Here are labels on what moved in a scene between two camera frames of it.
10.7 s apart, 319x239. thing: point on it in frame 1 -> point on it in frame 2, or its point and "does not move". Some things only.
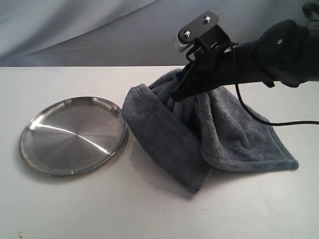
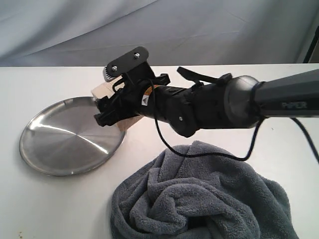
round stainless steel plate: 74,136 does not move
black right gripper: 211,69 -> 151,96
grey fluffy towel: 219,128 -> 200,190
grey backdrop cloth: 42,33 does not move
